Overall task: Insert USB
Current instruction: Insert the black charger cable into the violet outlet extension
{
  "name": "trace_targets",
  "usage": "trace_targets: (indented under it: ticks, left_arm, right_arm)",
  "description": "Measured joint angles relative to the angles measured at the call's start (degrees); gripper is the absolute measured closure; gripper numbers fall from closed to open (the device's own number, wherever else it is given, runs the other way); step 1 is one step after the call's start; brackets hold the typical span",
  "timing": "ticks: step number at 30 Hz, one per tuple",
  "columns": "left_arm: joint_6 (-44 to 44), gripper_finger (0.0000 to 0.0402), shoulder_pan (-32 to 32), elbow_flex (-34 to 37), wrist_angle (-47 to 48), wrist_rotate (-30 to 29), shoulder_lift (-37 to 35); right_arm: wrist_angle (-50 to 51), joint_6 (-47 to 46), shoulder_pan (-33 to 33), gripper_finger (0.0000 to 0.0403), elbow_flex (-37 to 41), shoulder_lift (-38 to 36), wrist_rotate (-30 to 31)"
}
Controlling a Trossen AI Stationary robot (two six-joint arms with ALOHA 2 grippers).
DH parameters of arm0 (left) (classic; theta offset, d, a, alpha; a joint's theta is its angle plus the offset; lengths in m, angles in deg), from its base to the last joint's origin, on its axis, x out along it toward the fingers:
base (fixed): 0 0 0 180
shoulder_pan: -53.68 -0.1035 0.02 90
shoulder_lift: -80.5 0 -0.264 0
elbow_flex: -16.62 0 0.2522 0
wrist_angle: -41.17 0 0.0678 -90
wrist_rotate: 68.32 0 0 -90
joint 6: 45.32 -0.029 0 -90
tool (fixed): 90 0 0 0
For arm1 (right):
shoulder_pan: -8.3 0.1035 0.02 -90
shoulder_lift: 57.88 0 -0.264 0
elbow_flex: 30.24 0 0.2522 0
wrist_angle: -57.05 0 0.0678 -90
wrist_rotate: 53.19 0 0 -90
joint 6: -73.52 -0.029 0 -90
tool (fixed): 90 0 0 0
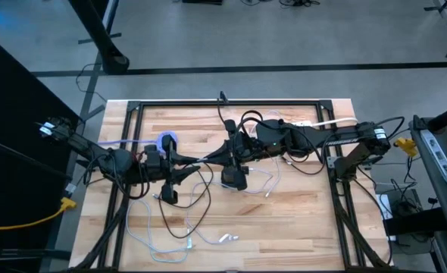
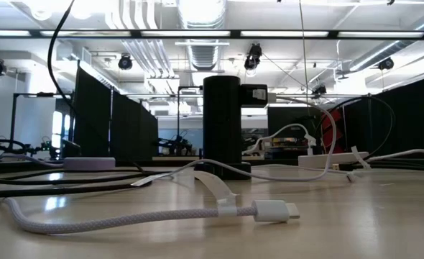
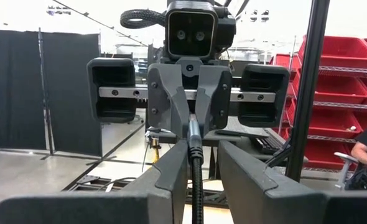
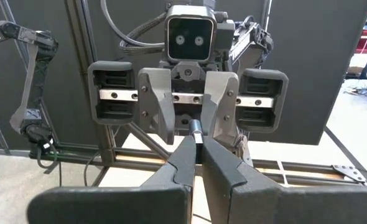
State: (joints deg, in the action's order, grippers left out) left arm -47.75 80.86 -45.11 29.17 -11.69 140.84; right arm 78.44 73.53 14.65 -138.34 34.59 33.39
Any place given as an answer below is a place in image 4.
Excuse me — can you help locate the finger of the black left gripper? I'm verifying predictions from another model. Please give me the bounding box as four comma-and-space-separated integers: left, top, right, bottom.
200, 70, 253, 167
137, 67, 176, 146

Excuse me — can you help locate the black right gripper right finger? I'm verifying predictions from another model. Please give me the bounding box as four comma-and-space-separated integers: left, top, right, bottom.
201, 136, 367, 224

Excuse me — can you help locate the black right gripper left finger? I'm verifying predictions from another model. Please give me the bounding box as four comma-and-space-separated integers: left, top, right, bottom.
26, 134, 198, 224

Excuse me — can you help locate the black USB cable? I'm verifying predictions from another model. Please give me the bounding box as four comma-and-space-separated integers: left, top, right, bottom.
188, 119, 205, 144

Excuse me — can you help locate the black left wrist camera cable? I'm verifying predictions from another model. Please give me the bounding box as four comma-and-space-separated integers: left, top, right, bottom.
100, 0, 169, 57

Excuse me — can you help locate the metal corner bracket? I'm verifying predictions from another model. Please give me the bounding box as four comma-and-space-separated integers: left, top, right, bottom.
332, 164, 367, 184

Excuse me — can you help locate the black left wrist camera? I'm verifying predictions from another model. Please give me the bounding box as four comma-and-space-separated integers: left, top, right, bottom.
164, 4, 218, 64

